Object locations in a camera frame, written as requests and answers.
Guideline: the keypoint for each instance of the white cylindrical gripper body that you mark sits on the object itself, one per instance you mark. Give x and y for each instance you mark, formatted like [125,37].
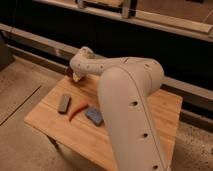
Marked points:
[87,52]

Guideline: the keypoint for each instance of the dark red ceramic bowl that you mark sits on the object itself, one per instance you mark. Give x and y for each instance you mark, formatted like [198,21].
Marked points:
[69,72]

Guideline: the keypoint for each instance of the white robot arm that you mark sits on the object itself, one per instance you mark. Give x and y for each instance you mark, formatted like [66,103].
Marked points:
[123,89]

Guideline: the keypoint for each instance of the red chili pepper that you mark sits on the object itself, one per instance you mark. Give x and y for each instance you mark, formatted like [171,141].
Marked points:
[77,109]

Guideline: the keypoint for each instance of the dark grey rectangular block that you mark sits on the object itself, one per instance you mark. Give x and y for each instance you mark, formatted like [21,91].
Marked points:
[64,103]

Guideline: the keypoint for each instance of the wooden table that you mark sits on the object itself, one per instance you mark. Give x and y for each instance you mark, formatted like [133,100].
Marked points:
[93,142]

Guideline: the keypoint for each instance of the blue sponge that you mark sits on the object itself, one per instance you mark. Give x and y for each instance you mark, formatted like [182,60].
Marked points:
[94,115]

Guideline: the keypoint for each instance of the dark cabinet at left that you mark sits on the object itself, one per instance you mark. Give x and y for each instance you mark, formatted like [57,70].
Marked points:
[6,57]

